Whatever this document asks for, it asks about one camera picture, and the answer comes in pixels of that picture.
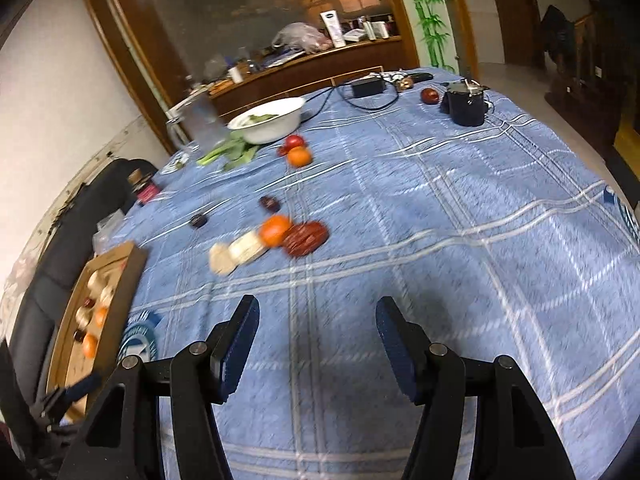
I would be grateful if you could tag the wooden door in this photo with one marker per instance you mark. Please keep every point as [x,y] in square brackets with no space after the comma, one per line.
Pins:
[515,10]

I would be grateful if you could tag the small red fruit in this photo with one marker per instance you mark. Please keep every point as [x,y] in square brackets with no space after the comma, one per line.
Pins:
[283,150]

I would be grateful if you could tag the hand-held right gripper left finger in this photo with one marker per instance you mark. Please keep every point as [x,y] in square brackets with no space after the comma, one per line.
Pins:
[239,346]

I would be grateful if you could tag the white lotion bottle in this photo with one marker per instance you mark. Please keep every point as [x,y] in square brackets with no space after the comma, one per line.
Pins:
[334,27]

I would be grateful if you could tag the red apple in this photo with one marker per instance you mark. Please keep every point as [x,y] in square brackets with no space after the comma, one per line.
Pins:
[295,141]
[429,95]

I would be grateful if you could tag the small white bottle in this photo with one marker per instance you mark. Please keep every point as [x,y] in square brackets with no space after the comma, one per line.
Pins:
[236,74]

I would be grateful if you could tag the black kettle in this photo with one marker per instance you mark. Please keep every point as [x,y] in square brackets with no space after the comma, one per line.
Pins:
[465,107]

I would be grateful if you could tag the black power adapter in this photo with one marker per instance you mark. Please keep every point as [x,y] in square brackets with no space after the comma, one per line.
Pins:
[368,87]

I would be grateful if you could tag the dark coat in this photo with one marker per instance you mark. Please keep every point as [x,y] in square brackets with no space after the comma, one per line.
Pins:
[557,35]

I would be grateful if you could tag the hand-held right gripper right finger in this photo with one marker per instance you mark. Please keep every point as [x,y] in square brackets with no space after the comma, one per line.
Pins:
[397,346]

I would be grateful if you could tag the clear glass pitcher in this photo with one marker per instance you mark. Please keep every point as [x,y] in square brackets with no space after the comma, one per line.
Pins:
[202,120]

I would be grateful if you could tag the wooden cabinet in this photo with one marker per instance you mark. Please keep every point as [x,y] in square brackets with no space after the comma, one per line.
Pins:
[300,75]

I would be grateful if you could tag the white bowl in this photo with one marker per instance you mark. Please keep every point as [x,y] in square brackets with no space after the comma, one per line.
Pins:
[270,130]

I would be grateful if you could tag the black sofa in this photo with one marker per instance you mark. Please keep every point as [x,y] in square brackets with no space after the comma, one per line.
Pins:
[100,185]

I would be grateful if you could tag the small brown object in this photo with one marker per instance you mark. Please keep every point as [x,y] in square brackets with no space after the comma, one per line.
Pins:
[404,84]

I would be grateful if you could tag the dark oblong object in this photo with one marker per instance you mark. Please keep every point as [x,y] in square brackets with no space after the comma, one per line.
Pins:
[420,77]

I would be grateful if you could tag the green leafy vegetables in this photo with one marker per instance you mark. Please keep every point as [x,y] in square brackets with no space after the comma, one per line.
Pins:
[235,152]

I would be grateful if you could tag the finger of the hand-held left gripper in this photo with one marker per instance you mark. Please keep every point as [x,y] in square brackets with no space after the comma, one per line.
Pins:
[82,385]

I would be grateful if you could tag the shallow cardboard box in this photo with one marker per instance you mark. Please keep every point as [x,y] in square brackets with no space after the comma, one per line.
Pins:
[125,265]

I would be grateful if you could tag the dark wooden furniture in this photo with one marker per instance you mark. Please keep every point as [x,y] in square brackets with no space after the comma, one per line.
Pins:
[590,90]

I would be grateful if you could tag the pale plastic bag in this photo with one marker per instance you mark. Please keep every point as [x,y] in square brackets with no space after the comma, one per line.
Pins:
[300,37]

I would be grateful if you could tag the dark jar with red label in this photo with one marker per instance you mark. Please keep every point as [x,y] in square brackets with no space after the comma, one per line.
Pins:
[147,192]

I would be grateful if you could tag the white bumpy ball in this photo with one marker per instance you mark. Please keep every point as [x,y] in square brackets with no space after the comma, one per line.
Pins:
[95,284]

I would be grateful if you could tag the tan block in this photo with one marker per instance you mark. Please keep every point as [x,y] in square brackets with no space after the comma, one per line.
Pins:
[222,259]

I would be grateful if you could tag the blue plaid tablecloth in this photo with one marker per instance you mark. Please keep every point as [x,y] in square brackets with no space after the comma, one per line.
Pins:
[425,210]

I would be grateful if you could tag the orange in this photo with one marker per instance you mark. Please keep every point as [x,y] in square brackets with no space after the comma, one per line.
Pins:
[275,230]
[299,157]
[90,346]
[101,316]

